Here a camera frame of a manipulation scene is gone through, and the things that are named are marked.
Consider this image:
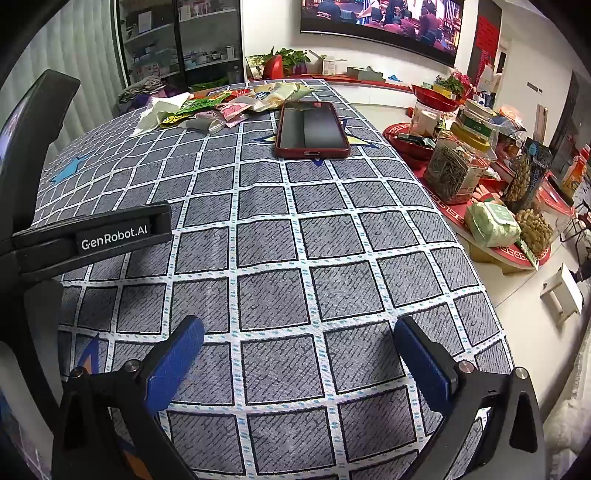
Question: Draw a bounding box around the white jar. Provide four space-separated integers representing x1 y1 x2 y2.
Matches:
411 104 444 137

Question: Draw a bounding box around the green potted plant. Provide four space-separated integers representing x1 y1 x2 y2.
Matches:
263 46 311 75

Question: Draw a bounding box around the printed cardboard box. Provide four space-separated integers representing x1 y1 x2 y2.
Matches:
246 54 269 80

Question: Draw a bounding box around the round red tray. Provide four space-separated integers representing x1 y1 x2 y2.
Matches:
383 121 437 162

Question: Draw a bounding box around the red patterned table mat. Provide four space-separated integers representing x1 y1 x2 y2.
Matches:
383 120 578 273

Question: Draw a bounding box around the dark bag of nuts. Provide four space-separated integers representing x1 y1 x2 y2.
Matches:
503 137 553 204

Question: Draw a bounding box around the white cloth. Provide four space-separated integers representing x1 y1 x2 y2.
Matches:
133 92 194 136

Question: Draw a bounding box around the pile of snack packets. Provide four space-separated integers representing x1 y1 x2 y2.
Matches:
159 82 315 134

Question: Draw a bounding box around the grey checkered blanket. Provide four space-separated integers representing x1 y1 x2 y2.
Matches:
34 78 515 480

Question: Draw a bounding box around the stack of round tins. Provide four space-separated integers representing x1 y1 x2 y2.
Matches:
455 98 499 139

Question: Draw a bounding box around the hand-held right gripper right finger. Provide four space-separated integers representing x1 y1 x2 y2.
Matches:
394 316 548 480

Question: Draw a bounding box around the red wall hanging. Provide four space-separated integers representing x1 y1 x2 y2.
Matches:
473 16 497 68

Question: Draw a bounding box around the wall television screen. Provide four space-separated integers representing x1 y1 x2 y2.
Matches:
300 0 465 68

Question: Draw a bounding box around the glass door cabinet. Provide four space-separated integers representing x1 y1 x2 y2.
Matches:
115 0 244 90

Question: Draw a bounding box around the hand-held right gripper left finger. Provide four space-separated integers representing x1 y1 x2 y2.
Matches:
51 315 205 480

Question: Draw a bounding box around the smartphone in red case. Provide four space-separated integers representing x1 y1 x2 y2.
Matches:
275 102 351 160

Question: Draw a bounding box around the sunflower seed jar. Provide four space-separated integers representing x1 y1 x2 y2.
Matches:
424 122 492 205

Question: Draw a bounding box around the orange carton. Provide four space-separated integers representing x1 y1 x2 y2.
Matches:
561 154 591 197

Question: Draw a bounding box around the red bowl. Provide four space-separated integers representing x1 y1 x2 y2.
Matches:
412 85 460 113

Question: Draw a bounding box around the green wet wipes packet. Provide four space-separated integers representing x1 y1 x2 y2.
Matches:
465 200 522 247

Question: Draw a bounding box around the grey curtain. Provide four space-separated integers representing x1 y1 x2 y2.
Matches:
14 0 127 153

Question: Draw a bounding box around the pile of clothes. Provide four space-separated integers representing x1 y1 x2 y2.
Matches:
117 76 174 114

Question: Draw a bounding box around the grey tissue box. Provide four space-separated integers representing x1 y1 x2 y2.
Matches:
346 66 386 83

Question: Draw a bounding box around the clear bag of peanuts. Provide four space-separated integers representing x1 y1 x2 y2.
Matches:
515 208 555 257

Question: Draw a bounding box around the white television console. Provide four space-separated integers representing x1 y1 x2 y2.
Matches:
245 74 416 112

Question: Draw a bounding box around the white stool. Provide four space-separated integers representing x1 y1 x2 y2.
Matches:
539 262 585 328

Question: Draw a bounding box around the red flowering plant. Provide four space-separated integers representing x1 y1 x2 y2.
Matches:
436 69 474 100

